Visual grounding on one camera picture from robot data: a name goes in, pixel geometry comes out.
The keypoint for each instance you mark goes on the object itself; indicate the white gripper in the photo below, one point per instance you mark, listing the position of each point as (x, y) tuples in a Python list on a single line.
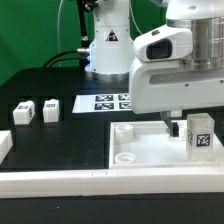
[(166, 86)]

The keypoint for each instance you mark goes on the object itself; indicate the white square tabletop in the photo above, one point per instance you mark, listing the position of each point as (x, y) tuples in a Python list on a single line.
[(149, 145)]

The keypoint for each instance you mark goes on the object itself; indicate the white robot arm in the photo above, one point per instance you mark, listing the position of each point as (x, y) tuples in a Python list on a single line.
[(111, 53)]

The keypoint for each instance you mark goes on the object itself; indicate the white sheet with tags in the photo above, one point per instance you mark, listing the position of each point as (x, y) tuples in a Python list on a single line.
[(101, 103)]

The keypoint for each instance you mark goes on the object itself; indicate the white left obstacle block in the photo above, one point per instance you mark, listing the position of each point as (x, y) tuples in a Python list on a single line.
[(5, 143)]

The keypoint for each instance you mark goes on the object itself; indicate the white front obstacle wall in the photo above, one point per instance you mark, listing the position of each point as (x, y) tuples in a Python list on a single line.
[(111, 182)]

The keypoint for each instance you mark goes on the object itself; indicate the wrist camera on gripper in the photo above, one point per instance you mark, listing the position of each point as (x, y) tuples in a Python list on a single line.
[(164, 43)]

